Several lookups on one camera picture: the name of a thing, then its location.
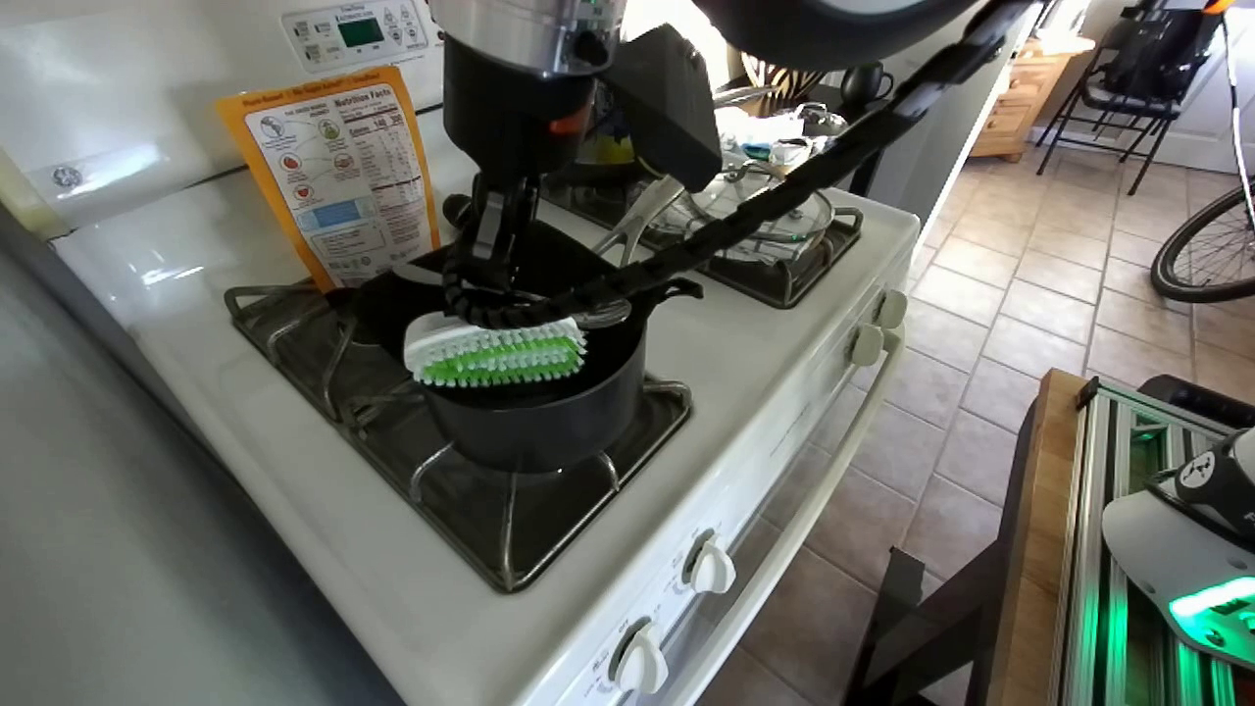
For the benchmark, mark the white stove knob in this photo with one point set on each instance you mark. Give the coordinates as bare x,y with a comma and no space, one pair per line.
641,658
706,561
864,344
890,307

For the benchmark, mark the silver and white robot arm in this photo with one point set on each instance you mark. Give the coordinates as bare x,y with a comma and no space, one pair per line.
836,25

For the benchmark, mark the aluminium frame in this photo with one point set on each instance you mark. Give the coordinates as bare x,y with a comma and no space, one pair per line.
1113,630

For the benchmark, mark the black cooking pot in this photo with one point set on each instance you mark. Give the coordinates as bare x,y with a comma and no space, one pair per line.
534,417

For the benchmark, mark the green and white kitchen brush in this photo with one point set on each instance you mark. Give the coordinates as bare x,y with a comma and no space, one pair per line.
496,351

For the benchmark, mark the white and black robot base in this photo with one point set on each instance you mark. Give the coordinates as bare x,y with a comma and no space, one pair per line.
1179,552

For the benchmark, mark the white gas stove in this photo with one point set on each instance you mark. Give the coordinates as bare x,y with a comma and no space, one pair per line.
730,365

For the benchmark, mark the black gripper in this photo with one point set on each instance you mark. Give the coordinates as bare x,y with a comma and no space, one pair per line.
522,119

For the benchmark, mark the bicycle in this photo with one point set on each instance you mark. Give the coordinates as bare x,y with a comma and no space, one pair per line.
1199,247

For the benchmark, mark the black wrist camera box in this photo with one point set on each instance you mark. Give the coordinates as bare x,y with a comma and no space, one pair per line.
668,102

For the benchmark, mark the wooden table top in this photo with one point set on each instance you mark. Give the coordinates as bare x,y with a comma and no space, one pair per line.
1032,552

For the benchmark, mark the black burner grate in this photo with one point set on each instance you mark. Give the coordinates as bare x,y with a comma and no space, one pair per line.
799,267
394,458

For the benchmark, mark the black metal folding stand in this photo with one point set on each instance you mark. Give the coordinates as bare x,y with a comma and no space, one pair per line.
1140,80

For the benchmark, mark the wooden crate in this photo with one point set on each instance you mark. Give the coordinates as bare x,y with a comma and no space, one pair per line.
1025,101

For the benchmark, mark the yellow and blue can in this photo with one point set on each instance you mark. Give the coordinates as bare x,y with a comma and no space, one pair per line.
607,152

